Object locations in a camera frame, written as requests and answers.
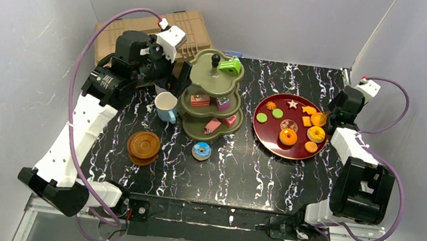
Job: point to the orange glazed donut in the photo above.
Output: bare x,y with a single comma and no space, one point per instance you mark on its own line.
288,137

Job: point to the star shaped cookie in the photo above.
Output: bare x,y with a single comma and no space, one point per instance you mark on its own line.
292,104

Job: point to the white cup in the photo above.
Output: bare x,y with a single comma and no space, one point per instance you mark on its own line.
159,88

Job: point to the stacked brown wooden coasters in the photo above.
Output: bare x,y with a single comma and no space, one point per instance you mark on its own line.
143,148

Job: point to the green three-tier serving stand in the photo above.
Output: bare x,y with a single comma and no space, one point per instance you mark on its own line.
208,80

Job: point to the pink sprinkled cake slice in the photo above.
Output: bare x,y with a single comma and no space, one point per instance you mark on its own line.
230,121

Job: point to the blue mug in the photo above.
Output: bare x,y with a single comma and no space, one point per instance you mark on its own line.
166,107

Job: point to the red round lacquer tray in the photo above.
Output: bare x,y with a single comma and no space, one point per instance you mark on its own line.
268,133

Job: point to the tan plastic toolbox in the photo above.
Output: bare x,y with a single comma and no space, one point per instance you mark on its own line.
191,22

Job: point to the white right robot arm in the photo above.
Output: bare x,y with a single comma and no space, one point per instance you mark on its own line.
363,187

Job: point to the round yellow biscuit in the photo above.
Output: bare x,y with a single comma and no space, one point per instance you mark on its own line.
311,147

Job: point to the green cube sweet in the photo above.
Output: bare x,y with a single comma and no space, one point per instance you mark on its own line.
232,67

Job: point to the red layered cake square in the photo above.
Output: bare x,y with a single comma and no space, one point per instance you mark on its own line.
200,100

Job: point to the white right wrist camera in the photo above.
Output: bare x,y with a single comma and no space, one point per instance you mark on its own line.
369,88

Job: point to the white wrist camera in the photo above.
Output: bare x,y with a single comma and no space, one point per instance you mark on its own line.
369,88
171,39

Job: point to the purple frosted cake slice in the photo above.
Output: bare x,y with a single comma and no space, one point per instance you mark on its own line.
223,103

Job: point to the fish shaped yellow cookie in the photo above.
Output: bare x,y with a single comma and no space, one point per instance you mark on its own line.
308,110

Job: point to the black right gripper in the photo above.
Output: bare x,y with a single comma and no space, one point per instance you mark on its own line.
335,112

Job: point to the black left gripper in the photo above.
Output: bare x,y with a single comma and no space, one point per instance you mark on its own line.
176,72

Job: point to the yellow glazed donut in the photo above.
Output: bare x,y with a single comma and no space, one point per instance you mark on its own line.
316,134

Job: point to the pink swirl roll cake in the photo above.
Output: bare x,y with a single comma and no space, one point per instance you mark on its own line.
211,126

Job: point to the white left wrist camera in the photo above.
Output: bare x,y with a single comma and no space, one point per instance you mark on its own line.
171,39

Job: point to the blue frosted donut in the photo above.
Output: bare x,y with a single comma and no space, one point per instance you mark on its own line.
201,151

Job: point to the green macaron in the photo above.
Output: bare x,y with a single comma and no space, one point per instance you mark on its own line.
277,113
261,117

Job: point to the square yellow cracker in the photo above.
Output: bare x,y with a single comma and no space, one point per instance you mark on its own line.
306,121

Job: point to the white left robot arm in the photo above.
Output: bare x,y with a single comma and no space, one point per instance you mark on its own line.
57,177

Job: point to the orange flower cookie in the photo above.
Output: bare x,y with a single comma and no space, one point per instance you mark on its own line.
270,105

